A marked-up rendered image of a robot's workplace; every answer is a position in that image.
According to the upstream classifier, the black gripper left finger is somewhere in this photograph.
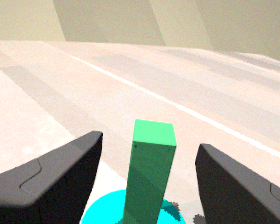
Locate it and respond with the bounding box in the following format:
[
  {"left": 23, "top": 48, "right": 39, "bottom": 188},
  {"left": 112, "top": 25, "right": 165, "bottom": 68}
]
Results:
[{"left": 0, "top": 131, "right": 104, "bottom": 224}]

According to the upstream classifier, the green rectangular post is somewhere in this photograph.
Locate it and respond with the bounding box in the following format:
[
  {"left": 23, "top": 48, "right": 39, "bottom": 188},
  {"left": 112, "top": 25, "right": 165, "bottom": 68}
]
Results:
[{"left": 121, "top": 119, "right": 177, "bottom": 224}]

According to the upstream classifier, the cyan circle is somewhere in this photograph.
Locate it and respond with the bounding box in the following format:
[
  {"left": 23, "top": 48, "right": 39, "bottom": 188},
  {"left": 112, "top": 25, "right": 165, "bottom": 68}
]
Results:
[{"left": 81, "top": 189, "right": 185, "bottom": 224}]

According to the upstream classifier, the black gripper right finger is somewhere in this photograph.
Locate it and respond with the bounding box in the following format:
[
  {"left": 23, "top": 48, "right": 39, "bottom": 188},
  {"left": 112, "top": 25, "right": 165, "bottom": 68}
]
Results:
[{"left": 196, "top": 143, "right": 280, "bottom": 224}]

